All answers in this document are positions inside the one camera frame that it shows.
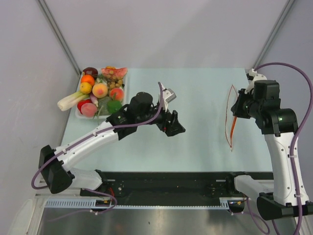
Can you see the white food tray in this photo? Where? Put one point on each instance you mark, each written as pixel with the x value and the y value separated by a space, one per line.
pixel 77 113

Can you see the green bell pepper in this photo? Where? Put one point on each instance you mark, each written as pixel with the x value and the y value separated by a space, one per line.
pixel 113 106

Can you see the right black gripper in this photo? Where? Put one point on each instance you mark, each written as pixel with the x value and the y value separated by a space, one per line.
pixel 236 108

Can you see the white green leek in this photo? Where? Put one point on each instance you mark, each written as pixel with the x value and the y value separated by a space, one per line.
pixel 71 100

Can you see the yellow orange peach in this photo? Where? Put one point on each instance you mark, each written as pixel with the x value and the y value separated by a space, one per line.
pixel 100 90

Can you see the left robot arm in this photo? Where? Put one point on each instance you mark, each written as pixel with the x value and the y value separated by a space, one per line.
pixel 57 166

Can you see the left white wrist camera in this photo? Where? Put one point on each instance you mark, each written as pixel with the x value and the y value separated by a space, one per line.
pixel 168 95

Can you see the brown grape bunch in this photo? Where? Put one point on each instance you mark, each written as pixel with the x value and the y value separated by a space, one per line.
pixel 114 82

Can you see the orange tangerine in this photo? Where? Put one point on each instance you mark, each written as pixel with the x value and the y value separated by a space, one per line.
pixel 88 79

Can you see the green broccoli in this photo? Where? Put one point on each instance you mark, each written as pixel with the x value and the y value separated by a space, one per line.
pixel 102 106

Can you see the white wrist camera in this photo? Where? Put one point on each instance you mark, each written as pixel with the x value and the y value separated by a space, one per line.
pixel 253 76
pixel 168 95

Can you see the watermelon slice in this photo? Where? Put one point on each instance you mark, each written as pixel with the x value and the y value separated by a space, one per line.
pixel 121 72

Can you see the yellow lemon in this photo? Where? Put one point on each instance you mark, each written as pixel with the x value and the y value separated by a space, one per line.
pixel 85 88

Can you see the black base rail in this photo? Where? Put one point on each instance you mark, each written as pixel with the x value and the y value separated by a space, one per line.
pixel 187 188

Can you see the white cable duct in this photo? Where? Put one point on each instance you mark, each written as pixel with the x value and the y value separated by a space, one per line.
pixel 100 204

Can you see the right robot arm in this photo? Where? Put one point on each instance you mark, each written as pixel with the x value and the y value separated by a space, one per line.
pixel 261 101

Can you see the dark red apple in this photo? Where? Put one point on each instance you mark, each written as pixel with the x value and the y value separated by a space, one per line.
pixel 91 71

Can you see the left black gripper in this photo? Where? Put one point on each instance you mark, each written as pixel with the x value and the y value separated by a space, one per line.
pixel 172 128

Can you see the purple radish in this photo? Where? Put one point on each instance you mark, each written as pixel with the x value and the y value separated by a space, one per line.
pixel 94 99

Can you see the clear zip top bag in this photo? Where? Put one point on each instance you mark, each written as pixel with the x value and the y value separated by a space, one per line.
pixel 230 120

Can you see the red peach with leaf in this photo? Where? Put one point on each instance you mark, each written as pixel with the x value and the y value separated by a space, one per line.
pixel 117 94

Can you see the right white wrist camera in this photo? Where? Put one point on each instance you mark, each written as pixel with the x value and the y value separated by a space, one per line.
pixel 253 76

